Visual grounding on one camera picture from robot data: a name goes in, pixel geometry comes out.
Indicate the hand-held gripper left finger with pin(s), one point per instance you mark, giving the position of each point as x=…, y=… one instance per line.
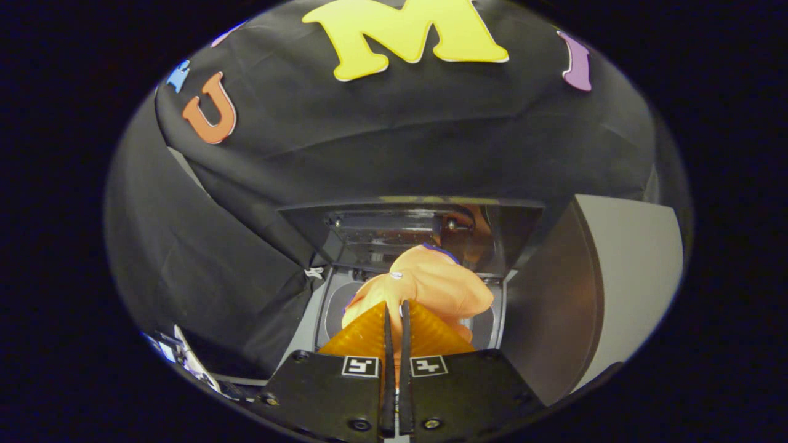
x=332, y=394

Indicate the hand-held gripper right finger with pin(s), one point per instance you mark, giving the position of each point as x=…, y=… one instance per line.
x=462, y=394

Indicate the grey washing machine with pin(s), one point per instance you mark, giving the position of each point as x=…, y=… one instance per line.
x=308, y=332

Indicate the orange polo shirt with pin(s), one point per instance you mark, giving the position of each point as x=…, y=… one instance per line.
x=437, y=283

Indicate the dark washing machine lid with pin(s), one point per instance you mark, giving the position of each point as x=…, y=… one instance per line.
x=369, y=234

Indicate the white and blue equipment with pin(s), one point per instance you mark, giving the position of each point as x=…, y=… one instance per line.
x=184, y=360

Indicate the beige metal cabinet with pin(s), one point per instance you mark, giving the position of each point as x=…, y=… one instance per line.
x=628, y=283

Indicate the black backdrop cloth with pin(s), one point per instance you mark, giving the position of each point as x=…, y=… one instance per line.
x=394, y=135

